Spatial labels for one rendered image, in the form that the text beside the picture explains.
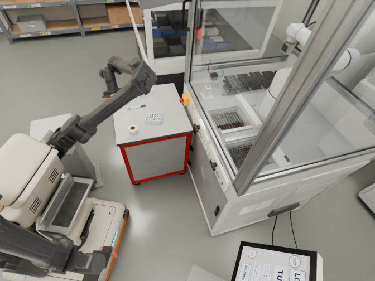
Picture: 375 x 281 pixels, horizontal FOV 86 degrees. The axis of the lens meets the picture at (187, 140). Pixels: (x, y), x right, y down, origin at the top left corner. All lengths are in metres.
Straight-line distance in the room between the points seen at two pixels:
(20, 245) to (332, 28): 0.80
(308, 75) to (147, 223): 1.76
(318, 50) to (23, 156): 0.89
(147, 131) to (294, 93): 1.15
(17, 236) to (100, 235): 1.24
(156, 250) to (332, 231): 1.65
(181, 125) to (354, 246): 1.93
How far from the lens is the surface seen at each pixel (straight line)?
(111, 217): 1.80
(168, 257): 1.95
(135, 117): 1.67
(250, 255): 0.99
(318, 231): 2.42
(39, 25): 4.91
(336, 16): 0.58
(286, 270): 0.90
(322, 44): 0.59
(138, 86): 0.78
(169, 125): 1.60
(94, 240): 1.78
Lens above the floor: 1.93
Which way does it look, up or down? 51 degrees down
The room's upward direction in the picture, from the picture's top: 6 degrees clockwise
